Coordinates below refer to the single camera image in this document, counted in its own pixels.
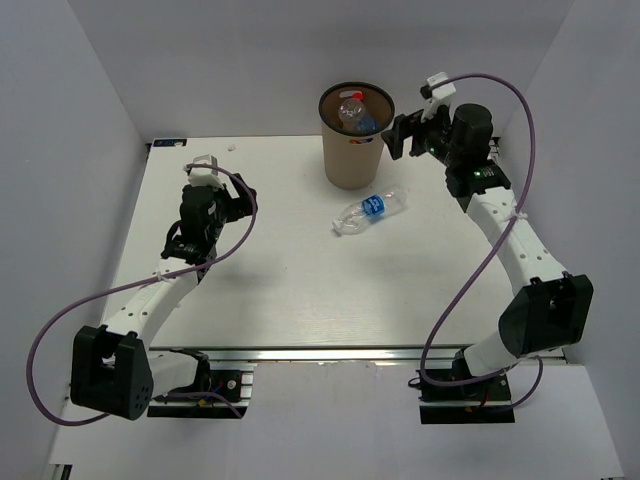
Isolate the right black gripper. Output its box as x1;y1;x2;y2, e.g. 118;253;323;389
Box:
381;100;460;168

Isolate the large clear bottle red label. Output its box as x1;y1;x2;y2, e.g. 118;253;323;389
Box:
338;96;378;134

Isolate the clear bottle blue label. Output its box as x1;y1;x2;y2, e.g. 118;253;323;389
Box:
331;184;409;237

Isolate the orange juice bottle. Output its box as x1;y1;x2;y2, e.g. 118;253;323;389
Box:
348;137;375;145

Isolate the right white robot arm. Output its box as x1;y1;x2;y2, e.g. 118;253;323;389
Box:
382;104;594;399

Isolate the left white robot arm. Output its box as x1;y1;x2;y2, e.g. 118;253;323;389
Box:
70;164;257;420

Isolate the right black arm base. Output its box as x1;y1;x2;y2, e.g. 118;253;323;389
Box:
407;348;515;425

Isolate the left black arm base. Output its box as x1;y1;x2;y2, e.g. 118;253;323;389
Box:
147;349;254;419

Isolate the brown cylindrical paper bin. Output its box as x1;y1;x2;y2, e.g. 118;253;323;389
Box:
318;81;395;190

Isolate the blue sticker left corner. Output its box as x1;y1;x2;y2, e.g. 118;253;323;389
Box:
151;138;187;148

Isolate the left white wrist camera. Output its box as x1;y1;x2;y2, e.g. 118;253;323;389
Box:
184;154;223;189

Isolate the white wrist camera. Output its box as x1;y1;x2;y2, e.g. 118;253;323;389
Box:
420;72;456;118
184;154;223;189

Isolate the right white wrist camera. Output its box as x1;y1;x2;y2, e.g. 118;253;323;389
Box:
420;72;456;118

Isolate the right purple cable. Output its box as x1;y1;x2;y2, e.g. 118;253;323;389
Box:
418;73;545;412

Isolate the purple cable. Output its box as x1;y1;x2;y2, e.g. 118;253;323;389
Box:
25;165;259;426
418;73;545;412

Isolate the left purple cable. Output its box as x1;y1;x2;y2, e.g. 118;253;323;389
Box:
25;165;259;426

